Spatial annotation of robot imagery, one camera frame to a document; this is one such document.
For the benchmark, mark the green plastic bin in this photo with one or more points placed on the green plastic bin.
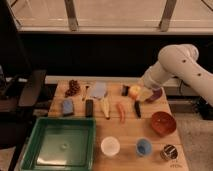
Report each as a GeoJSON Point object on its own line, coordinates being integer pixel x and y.
{"type": "Point", "coordinates": [60, 145]}

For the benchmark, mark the purple bowl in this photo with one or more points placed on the purple bowl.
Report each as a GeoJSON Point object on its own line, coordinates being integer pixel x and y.
{"type": "Point", "coordinates": [156, 95]}

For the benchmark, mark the yellow banana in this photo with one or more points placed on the yellow banana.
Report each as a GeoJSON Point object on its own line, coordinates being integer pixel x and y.
{"type": "Point", "coordinates": [105, 107]}

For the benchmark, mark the small brown utensil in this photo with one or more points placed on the small brown utensil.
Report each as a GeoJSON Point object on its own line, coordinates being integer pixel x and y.
{"type": "Point", "coordinates": [85, 93]}

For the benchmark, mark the black office chair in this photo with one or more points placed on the black office chair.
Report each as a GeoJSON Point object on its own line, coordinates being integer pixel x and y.
{"type": "Point", "coordinates": [20, 87]}

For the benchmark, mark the white cup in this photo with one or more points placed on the white cup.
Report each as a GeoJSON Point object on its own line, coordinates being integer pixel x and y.
{"type": "Point", "coordinates": [110, 146]}

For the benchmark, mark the metal cup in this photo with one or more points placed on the metal cup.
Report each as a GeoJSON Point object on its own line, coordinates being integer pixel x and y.
{"type": "Point", "coordinates": [169, 152]}

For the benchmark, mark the black rectangular block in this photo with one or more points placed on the black rectangular block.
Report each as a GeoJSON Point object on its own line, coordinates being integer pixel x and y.
{"type": "Point", "coordinates": [89, 108]}

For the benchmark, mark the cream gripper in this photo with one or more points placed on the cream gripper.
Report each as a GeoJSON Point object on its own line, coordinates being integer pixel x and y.
{"type": "Point", "coordinates": [145, 94]}

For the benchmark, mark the blue sponge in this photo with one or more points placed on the blue sponge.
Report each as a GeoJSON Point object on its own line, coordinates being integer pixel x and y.
{"type": "Point", "coordinates": [67, 107]}

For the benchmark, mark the dark red grapes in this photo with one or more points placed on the dark red grapes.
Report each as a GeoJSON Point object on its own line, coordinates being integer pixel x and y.
{"type": "Point", "coordinates": [74, 88]}

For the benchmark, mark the small black object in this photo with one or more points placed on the small black object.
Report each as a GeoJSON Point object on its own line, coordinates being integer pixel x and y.
{"type": "Point", "coordinates": [125, 90]}

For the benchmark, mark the red yellow apple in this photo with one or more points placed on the red yellow apple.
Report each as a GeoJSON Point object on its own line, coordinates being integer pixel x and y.
{"type": "Point", "coordinates": [134, 91]}

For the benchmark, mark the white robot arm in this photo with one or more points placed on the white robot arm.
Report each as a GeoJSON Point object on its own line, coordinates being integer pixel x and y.
{"type": "Point", "coordinates": [179, 60]}

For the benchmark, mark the light blue cloth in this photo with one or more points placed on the light blue cloth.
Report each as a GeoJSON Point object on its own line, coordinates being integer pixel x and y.
{"type": "Point", "coordinates": [98, 90]}

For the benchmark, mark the red bowl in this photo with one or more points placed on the red bowl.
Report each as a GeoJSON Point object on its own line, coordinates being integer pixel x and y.
{"type": "Point", "coordinates": [163, 123]}

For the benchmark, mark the black handled knife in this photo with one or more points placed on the black handled knife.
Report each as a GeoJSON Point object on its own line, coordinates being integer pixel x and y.
{"type": "Point", "coordinates": [137, 108]}

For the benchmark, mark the blue cup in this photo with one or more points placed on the blue cup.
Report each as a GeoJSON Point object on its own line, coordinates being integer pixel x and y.
{"type": "Point", "coordinates": [143, 147]}

